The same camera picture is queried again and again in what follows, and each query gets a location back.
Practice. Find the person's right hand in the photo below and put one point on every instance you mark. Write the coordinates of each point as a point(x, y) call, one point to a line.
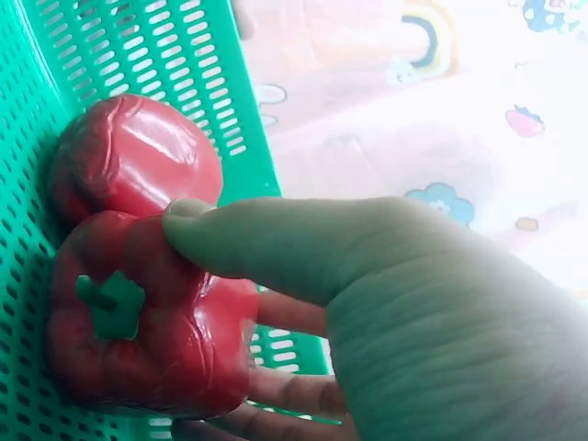
point(413, 321)

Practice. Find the person's right fingers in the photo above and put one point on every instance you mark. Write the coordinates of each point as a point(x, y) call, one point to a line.
point(294, 358)

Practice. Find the person's right thumb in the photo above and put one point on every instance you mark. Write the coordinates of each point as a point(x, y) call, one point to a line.
point(257, 239)

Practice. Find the red toy bell pepper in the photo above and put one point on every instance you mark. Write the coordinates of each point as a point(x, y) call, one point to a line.
point(133, 156)
point(151, 317)

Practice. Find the green perforated plastic basket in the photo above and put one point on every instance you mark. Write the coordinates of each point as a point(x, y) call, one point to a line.
point(115, 69)

